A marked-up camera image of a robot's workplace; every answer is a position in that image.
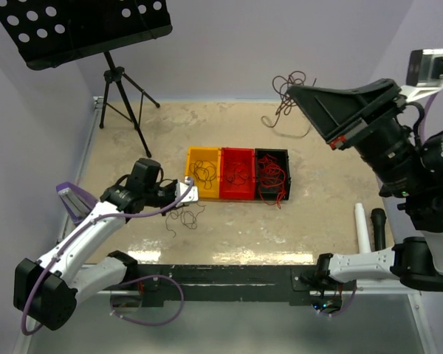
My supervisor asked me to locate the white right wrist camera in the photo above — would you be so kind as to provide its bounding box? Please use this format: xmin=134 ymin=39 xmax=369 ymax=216
xmin=400 ymin=49 xmax=443 ymax=103

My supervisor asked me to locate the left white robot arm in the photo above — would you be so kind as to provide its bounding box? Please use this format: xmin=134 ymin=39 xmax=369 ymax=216
xmin=13 ymin=159 xmax=197 ymax=336

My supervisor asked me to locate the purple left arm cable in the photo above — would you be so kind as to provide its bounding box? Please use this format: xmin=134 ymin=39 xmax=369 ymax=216
xmin=21 ymin=180 xmax=195 ymax=336

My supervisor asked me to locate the red wire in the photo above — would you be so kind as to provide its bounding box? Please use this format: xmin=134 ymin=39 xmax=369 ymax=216
xmin=258 ymin=158 xmax=287 ymax=209
xmin=258 ymin=154 xmax=287 ymax=209

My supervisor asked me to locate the black plastic bin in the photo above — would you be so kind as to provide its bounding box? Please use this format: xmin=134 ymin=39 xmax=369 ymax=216
xmin=255 ymin=148 xmax=292 ymax=205

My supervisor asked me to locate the red plastic bin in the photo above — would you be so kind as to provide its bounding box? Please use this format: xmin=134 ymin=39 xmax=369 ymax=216
xmin=219 ymin=147 xmax=255 ymax=201

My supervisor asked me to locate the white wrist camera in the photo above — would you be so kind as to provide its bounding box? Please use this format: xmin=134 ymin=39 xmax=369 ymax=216
xmin=400 ymin=49 xmax=443 ymax=103
xmin=175 ymin=176 xmax=199 ymax=208

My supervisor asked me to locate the black microphone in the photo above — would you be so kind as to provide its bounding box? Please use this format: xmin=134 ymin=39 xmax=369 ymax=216
xmin=371 ymin=208 xmax=387 ymax=251

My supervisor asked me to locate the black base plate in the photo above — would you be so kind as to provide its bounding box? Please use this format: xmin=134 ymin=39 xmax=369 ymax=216
xmin=106 ymin=263 xmax=357 ymax=308

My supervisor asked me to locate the white microphone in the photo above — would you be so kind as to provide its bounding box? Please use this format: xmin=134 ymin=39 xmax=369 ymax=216
xmin=354 ymin=203 xmax=371 ymax=254

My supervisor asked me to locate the black perforated music stand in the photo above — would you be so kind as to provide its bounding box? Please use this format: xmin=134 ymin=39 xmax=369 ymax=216
xmin=0 ymin=1 xmax=173 ymax=140

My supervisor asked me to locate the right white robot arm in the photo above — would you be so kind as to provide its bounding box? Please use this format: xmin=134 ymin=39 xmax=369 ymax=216
xmin=286 ymin=79 xmax=443 ymax=292

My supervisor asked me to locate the purple plastic holder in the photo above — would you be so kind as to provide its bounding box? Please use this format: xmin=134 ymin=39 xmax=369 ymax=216
xmin=56 ymin=182 xmax=97 ymax=226

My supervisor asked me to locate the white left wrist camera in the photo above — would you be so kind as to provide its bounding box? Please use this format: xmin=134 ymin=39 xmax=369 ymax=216
xmin=175 ymin=176 xmax=199 ymax=208

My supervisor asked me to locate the yellow plastic bin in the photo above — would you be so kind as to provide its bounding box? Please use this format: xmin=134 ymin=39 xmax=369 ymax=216
xmin=185 ymin=146 xmax=222 ymax=199

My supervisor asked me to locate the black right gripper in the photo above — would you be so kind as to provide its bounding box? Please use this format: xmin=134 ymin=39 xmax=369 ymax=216
xmin=281 ymin=74 xmax=426 ymax=195

